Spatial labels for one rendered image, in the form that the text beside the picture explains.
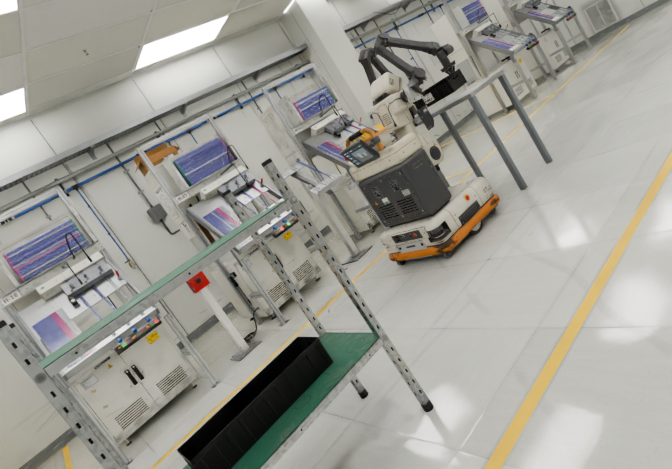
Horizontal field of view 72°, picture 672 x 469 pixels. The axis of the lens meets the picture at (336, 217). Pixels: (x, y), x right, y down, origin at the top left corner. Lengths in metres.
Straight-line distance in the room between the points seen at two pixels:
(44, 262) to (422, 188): 2.78
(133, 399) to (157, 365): 0.28
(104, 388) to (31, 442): 1.80
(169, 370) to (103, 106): 3.30
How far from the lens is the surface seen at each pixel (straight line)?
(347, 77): 6.94
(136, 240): 5.65
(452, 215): 3.07
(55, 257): 4.04
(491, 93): 7.66
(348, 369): 1.67
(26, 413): 5.56
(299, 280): 4.37
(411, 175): 2.97
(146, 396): 3.95
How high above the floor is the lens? 1.02
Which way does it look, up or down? 8 degrees down
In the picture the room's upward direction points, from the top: 33 degrees counter-clockwise
